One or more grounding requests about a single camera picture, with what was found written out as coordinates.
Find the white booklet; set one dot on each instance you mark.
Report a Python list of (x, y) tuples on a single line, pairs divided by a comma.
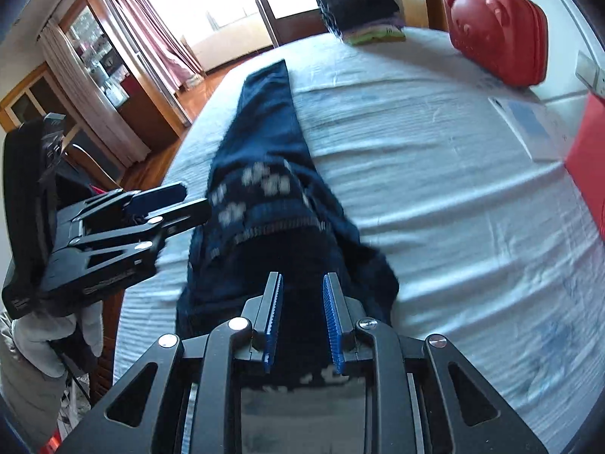
[(534, 125)]

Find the pink curtain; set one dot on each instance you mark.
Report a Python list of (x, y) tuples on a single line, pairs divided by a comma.
[(151, 33)]

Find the dark blue jeans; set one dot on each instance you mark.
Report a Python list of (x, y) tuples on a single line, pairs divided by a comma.
[(264, 151)]

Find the beige curtain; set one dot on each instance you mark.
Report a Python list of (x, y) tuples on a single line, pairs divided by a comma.
[(90, 94)]

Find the red paper gift bag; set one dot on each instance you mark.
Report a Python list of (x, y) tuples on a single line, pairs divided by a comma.
[(591, 165)]

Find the person's left hand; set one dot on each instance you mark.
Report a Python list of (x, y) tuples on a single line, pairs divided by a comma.
[(38, 345)]

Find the person's left forearm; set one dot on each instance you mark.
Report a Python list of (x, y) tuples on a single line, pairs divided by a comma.
[(23, 402)]

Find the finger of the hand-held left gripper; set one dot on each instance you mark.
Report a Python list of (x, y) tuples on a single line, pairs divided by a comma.
[(156, 197), (186, 217)]

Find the wooden cabinet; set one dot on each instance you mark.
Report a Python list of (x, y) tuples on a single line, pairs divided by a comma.
[(33, 99)]

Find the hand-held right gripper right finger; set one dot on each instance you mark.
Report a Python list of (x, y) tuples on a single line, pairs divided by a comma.
[(332, 321)]

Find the red bear-face suitcase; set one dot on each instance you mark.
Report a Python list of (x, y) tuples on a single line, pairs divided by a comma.
[(496, 33)]

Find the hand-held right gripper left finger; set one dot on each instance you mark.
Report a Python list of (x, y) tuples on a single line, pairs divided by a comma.
[(274, 321)]

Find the light blue striped bed sheet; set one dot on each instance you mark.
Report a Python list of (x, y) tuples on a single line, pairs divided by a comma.
[(449, 227)]

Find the stack of dark folded clothes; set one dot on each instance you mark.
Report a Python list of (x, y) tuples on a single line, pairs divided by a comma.
[(354, 2)]

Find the purple and green folded cloth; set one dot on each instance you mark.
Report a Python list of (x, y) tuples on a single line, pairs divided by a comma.
[(378, 34)]

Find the glass display shelf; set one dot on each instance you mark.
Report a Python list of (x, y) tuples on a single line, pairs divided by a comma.
[(97, 56)]

